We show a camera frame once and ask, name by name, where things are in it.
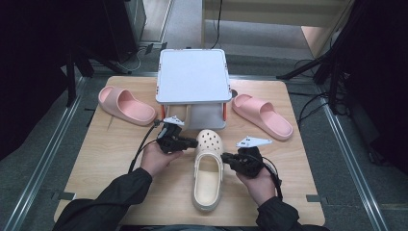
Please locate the black tripod stand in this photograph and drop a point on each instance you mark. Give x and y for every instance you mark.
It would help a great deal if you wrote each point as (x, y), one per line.
(324, 64)

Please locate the beige wooden furniture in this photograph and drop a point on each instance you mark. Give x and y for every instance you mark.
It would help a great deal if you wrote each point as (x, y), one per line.
(275, 12)

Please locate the person's left hand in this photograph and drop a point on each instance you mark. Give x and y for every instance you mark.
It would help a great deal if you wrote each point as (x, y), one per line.
(157, 162)

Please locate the white two-tier shoe rack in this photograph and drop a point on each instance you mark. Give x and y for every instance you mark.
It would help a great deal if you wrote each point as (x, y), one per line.
(192, 77)

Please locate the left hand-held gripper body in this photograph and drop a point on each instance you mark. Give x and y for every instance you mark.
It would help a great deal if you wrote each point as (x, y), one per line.
(170, 139)

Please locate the grey tape piece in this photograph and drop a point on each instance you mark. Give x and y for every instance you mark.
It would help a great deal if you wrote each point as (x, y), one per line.
(316, 198)

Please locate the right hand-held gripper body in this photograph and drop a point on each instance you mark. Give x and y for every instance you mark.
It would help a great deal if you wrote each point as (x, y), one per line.
(251, 160)

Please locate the pink slide slipper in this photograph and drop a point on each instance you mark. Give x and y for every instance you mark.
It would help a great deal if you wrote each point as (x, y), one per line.
(128, 107)
(263, 115)

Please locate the black metal stand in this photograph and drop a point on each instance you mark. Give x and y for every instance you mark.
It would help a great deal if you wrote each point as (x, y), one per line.
(72, 77)

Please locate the metal floor rail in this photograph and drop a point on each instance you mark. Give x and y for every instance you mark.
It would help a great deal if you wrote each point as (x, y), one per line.
(38, 166)
(352, 166)

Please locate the person's right hand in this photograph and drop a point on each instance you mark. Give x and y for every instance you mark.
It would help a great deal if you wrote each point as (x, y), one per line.
(260, 186)

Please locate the black cabinet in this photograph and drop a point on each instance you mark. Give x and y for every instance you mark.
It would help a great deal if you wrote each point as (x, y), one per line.
(126, 29)

